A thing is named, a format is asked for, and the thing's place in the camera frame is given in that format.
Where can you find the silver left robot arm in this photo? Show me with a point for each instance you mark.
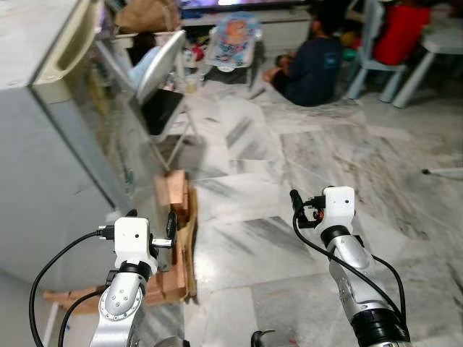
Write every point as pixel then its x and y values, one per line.
pixel 119 303

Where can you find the grey fridge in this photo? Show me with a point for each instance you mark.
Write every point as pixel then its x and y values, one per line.
pixel 51 166

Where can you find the thin grey stick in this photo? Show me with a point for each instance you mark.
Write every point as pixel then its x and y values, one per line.
pixel 445 172

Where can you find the seated person in navy shirt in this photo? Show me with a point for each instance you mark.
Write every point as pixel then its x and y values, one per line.
pixel 315 69

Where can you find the clear plastic cup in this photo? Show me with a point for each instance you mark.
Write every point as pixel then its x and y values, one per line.
pixel 193 84

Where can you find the light blue folding chair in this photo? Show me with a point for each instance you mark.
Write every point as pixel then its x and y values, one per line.
pixel 145 69

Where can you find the grey folding chair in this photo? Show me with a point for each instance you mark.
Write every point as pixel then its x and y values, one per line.
pixel 160 69

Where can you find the pale blue plastic chair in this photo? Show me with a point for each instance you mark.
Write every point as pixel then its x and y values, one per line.
pixel 365 69

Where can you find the colourful baby bouncer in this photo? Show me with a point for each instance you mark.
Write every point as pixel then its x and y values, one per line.
pixel 235 40

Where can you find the red shirt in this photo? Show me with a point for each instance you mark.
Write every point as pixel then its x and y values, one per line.
pixel 401 32

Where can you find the brown paper bag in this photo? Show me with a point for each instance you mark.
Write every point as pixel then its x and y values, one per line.
pixel 148 16

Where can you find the white table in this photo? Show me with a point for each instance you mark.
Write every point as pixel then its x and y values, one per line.
pixel 441 40

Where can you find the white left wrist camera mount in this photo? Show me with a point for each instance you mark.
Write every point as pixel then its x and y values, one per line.
pixel 132 238

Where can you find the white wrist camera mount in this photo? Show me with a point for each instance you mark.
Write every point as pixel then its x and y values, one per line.
pixel 132 238
pixel 340 206

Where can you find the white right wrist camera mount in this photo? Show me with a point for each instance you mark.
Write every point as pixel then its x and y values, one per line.
pixel 340 206

